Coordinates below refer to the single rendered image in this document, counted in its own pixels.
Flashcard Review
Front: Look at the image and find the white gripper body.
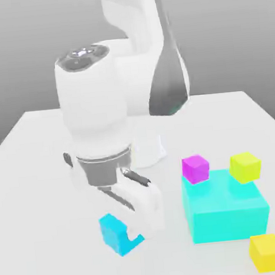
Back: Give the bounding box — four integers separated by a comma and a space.
96, 179, 168, 244

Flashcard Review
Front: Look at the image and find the small blue cube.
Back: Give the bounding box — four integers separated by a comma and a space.
98, 209, 147, 259

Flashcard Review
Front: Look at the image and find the small magenta cube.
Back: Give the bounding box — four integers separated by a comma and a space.
180, 153, 211, 186

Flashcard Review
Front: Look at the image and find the small lime cube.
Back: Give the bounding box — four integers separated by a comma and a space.
227, 150, 264, 186

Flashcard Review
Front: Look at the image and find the small yellow cube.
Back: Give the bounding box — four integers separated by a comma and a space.
246, 233, 275, 275

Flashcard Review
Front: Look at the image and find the large cyan box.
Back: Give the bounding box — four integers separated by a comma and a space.
180, 164, 274, 246

